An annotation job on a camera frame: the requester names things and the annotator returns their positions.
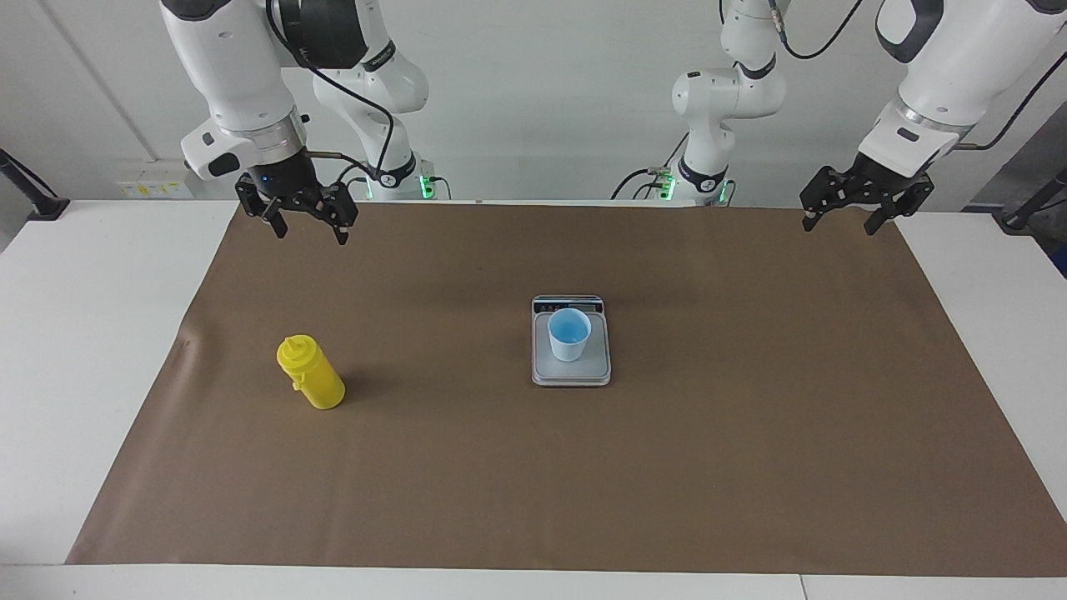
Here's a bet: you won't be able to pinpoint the yellow squeeze bottle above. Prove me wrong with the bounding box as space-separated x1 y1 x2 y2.
277 335 346 410

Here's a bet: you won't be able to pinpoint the light blue plastic cup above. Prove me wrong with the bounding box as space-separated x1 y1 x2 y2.
548 307 593 363

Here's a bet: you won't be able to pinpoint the silver digital kitchen scale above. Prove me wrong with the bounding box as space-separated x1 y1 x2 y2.
531 294 613 388

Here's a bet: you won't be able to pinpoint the grey slanted panel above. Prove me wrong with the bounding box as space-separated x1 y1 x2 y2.
963 100 1067 213

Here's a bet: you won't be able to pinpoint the brown paper table mat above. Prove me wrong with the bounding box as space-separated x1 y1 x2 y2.
65 200 1067 578

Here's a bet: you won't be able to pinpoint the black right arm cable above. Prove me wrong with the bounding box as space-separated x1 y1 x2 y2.
265 0 397 188

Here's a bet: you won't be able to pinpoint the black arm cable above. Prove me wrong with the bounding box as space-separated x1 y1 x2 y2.
765 0 1067 152
265 0 397 188

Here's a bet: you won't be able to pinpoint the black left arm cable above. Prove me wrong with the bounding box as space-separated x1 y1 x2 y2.
765 0 1067 152

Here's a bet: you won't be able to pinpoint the white wall socket box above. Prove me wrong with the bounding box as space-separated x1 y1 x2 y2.
117 158 194 199

